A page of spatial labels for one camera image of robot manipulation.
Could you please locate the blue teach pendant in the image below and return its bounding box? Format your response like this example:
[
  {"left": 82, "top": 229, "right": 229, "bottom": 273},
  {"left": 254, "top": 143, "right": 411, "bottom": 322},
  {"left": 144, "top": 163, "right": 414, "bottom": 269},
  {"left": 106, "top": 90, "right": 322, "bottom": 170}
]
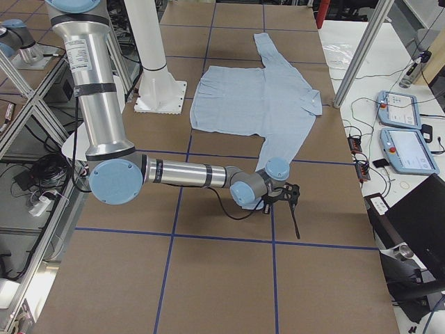
[
  {"left": 380, "top": 127, "right": 439, "bottom": 175},
  {"left": 377, "top": 90, "right": 421, "bottom": 129}
]

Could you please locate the black laptop computer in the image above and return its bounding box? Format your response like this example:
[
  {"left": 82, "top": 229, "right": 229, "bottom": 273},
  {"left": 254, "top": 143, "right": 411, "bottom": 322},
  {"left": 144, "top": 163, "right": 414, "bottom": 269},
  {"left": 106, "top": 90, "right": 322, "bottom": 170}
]
[{"left": 364, "top": 174, "right": 444, "bottom": 322}]

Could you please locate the light blue button-up shirt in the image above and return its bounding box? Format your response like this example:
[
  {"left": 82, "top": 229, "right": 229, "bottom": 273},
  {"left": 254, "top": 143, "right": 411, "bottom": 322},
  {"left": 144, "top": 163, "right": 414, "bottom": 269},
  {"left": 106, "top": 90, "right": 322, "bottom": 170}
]
[{"left": 189, "top": 32, "right": 323, "bottom": 211}]

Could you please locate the lower blue teach pendant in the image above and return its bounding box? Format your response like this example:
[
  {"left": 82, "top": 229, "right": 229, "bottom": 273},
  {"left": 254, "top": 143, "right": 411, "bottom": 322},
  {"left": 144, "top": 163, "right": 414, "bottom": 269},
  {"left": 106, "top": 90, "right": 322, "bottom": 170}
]
[{"left": 380, "top": 127, "right": 439, "bottom": 175}]

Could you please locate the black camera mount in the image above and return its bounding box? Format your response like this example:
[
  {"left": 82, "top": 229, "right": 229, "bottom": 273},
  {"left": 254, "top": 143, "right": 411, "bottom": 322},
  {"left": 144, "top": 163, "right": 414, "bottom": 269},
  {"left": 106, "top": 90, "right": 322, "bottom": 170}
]
[{"left": 285, "top": 183, "right": 300, "bottom": 239}]

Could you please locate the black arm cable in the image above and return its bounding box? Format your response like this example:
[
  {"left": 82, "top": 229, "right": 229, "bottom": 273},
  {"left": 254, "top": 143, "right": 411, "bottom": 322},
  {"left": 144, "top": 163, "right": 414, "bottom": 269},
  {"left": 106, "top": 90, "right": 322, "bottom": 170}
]
[{"left": 208, "top": 187, "right": 267, "bottom": 221}]

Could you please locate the white power strip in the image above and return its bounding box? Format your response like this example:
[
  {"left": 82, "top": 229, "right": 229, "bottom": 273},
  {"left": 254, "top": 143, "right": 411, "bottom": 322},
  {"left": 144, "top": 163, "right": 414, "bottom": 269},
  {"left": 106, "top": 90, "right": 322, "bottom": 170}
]
[{"left": 29, "top": 195, "right": 51, "bottom": 217}]

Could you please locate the white plastic chair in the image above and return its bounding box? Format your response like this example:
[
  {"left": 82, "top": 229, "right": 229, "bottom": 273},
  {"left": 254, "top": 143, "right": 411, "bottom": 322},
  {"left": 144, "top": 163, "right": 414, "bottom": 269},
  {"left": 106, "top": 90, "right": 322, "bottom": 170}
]
[{"left": 61, "top": 121, "right": 91, "bottom": 163}]

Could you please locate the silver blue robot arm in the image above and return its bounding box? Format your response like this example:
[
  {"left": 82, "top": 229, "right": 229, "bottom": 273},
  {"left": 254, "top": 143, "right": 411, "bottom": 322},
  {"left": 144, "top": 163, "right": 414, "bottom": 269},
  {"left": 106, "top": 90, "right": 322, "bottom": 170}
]
[{"left": 46, "top": 1, "right": 299, "bottom": 213}]

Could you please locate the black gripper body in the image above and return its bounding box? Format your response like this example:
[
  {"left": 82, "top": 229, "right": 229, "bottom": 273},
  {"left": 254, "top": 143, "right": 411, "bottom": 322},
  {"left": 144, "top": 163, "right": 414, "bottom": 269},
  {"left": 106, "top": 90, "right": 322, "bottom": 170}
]
[{"left": 261, "top": 183, "right": 292, "bottom": 214}]

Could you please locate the clear plastic bag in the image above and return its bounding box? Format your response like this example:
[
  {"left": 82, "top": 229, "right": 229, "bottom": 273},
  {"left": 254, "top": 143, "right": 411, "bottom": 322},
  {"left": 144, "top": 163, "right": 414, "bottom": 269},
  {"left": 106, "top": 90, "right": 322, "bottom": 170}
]
[{"left": 323, "top": 43, "right": 354, "bottom": 70}]

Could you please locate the aluminium frame post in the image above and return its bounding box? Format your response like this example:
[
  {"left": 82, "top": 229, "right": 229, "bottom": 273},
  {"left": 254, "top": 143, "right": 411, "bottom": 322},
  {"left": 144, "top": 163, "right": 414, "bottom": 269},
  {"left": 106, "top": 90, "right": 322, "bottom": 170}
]
[{"left": 333, "top": 0, "right": 394, "bottom": 109}]

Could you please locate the upper blue teach pendant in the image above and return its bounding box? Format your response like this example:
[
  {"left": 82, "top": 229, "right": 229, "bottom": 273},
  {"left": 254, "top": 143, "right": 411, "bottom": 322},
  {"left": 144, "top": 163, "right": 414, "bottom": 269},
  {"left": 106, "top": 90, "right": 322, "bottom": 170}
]
[{"left": 377, "top": 90, "right": 421, "bottom": 129}]

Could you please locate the orange black electronics box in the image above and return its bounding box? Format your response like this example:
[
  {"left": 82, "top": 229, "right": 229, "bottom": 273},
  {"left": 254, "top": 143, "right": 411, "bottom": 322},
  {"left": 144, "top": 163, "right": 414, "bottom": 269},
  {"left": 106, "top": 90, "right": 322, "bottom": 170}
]
[{"left": 347, "top": 136, "right": 363, "bottom": 154}]

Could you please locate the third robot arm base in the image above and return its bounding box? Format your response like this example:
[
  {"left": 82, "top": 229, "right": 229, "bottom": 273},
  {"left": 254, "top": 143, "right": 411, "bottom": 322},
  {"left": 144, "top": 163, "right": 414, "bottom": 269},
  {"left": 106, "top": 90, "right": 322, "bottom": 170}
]
[{"left": 1, "top": 19, "right": 49, "bottom": 70}]

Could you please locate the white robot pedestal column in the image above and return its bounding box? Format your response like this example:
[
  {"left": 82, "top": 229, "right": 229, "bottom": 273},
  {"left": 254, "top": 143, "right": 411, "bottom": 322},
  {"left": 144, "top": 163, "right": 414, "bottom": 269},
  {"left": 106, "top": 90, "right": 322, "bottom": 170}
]
[{"left": 124, "top": 0, "right": 187, "bottom": 114}]

